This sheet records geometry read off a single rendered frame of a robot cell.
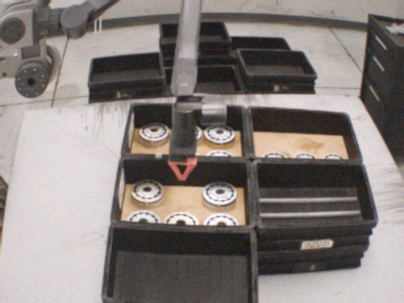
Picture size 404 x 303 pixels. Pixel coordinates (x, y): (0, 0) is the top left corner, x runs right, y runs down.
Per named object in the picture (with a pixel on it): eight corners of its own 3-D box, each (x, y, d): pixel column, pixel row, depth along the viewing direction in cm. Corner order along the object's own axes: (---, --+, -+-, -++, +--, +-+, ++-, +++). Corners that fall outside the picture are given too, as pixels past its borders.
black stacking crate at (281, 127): (248, 188, 187) (251, 160, 180) (244, 133, 210) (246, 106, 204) (357, 188, 187) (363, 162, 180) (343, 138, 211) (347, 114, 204)
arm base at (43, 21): (38, 33, 150) (37, 0, 143) (61, 29, 151) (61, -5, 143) (33, 46, 143) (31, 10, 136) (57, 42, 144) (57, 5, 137)
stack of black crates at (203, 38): (160, 109, 341) (161, 43, 314) (157, 83, 365) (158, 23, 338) (229, 106, 346) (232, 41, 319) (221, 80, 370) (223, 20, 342)
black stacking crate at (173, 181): (114, 250, 163) (110, 223, 156) (122, 185, 186) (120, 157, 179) (250, 256, 163) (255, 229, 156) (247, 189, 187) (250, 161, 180)
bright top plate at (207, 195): (201, 203, 174) (201, 203, 174) (203, 181, 182) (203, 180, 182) (236, 206, 174) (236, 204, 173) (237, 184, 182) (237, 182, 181)
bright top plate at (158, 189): (129, 201, 174) (129, 200, 173) (132, 180, 182) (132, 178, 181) (162, 203, 174) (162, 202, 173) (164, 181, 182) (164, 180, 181)
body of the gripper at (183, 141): (196, 135, 153) (197, 110, 149) (196, 159, 145) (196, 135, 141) (171, 134, 153) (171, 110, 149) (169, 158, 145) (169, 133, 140)
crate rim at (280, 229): (255, 234, 157) (256, 228, 156) (250, 166, 181) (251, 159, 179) (377, 228, 158) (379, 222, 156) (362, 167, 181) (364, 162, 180)
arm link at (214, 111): (174, 83, 149) (177, 73, 140) (219, 82, 150) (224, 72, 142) (176, 129, 147) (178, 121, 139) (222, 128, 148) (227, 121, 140)
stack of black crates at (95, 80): (91, 155, 305) (87, 84, 278) (93, 123, 329) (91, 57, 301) (164, 151, 310) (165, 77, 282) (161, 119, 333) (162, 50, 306)
